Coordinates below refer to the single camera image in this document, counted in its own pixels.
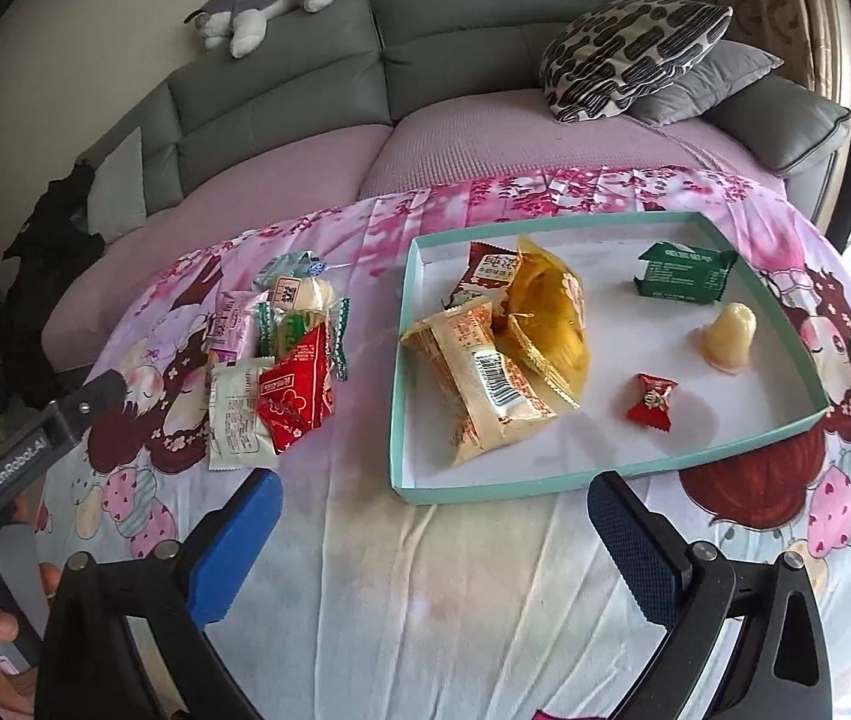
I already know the teal cardboard box tray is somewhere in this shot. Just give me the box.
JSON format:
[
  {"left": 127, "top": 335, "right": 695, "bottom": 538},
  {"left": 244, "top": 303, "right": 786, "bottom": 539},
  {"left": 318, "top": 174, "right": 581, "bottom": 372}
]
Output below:
[{"left": 386, "top": 211, "right": 830, "bottom": 505}]

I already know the grey sofa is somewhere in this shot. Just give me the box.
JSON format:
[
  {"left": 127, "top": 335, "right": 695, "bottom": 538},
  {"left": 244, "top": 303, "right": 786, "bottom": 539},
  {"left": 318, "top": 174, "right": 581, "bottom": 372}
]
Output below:
[{"left": 73, "top": 0, "right": 851, "bottom": 256}]

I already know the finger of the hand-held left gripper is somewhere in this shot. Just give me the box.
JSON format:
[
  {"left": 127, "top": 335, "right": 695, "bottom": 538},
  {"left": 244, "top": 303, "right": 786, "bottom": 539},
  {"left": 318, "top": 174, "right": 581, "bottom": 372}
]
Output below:
[{"left": 58, "top": 369, "right": 128, "bottom": 440}]

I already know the pink snack packet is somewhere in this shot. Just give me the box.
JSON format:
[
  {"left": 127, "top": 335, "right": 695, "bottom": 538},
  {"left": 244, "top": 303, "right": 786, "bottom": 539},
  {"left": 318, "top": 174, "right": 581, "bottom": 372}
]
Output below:
[{"left": 204, "top": 291, "right": 265, "bottom": 368}]

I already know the yellow snack packet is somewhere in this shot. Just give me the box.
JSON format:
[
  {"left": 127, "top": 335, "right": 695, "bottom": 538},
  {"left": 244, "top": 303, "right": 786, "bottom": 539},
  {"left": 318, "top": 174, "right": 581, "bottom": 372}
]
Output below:
[{"left": 496, "top": 236, "right": 593, "bottom": 410}]

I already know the light grey cushion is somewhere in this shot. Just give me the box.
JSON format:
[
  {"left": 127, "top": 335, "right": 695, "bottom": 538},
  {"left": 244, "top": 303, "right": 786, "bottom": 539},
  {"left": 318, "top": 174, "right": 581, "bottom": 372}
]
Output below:
[{"left": 86, "top": 126, "right": 148, "bottom": 237}]

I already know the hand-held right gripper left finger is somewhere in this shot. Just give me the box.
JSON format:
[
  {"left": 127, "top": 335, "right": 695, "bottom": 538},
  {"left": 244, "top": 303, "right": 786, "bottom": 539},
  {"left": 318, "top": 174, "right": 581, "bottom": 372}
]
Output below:
[{"left": 34, "top": 467, "right": 284, "bottom": 720}]

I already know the green-edged silver snack packet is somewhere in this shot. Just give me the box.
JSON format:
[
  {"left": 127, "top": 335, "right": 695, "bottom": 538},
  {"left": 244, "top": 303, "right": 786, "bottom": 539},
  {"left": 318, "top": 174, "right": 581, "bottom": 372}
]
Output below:
[{"left": 256, "top": 298, "right": 352, "bottom": 383}]

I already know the patterned beige curtain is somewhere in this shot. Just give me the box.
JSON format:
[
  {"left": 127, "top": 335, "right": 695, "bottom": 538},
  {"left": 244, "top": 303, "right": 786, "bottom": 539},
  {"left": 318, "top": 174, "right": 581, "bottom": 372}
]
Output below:
[{"left": 654, "top": 0, "right": 851, "bottom": 98}]

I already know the pink sofa cover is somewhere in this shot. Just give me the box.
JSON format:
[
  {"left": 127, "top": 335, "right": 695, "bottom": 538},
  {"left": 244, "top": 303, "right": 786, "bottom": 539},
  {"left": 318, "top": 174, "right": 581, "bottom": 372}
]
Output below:
[{"left": 43, "top": 86, "right": 790, "bottom": 372}]

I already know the grey pillow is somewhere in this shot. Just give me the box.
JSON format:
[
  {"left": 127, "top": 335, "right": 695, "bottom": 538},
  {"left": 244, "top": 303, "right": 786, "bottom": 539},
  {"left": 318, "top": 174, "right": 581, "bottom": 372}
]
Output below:
[{"left": 624, "top": 40, "right": 785, "bottom": 128}]

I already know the brown snack packet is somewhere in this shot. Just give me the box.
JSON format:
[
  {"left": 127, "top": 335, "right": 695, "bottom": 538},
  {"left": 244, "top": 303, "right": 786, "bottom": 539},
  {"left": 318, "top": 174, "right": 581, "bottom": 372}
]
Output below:
[{"left": 447, "top": 241, "right": 524, "bottom": 310}]

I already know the orange snack packet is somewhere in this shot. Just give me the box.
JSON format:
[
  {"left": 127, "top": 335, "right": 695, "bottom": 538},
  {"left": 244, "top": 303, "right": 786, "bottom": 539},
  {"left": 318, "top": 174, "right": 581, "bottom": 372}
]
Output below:
[{"left": 400, "top": 296, "right": 560, "bottom": 468}]

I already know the small red candy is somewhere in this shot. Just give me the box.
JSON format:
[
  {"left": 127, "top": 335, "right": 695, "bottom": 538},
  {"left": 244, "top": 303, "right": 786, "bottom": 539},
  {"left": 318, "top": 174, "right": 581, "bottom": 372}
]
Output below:
[{"left": 625, "top": 373, "right": 679, "bottom": 432}]

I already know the dark cloth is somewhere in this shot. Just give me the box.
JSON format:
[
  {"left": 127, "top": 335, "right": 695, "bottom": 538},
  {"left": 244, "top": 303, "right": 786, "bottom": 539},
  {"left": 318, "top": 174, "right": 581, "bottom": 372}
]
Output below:
[{"left": 4, "top": 161, "right": 107, "bottom": 331}]

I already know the pale yellow jelly cup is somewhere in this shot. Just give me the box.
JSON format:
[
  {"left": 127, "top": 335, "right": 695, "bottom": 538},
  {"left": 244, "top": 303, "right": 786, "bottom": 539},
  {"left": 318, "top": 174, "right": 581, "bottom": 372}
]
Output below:
[{"left": 690, "top": 301, "right": 759, "bottom": 372}]

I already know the clear bun packet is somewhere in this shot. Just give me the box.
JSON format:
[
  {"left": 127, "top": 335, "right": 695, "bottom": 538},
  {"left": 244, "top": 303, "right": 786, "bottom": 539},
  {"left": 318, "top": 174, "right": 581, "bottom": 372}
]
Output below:
[{"left": 253, "top": 251, "right": 340, "bottom": 316}]

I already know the printed cartoon blanket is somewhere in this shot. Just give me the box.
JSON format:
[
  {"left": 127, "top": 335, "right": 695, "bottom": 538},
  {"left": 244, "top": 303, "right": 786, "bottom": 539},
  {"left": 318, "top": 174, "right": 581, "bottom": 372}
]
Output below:
[{"left": 35, "top": 169, "right": 851, "bottom": 720}]

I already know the dark green snack packet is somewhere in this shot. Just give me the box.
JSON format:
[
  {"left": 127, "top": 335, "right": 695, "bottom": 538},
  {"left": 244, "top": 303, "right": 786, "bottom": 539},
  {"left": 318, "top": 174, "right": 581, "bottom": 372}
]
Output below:
[{"left": 634, "top": 241, "right": 739, "bottom": 306}]

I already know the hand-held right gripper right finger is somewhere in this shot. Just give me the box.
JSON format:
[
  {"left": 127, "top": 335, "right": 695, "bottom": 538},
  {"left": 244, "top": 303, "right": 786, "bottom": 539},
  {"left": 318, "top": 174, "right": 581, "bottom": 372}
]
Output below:
[{"left": 588, "top": 469, "right": 835, "bottom": 720}]

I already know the black and white patterned pillow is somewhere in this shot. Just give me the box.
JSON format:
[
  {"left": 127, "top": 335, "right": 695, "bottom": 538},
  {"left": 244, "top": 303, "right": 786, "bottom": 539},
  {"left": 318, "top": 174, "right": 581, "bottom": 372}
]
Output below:
[{"left": 540, "top": 0, "right": 734, "bottom": 123}]

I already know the red snack packet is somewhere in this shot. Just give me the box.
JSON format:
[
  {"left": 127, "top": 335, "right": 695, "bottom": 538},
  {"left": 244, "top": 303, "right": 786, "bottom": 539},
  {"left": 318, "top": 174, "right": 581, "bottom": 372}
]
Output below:
[{"left": 255, "top": 322, "right": 338, "bottom": 456}]

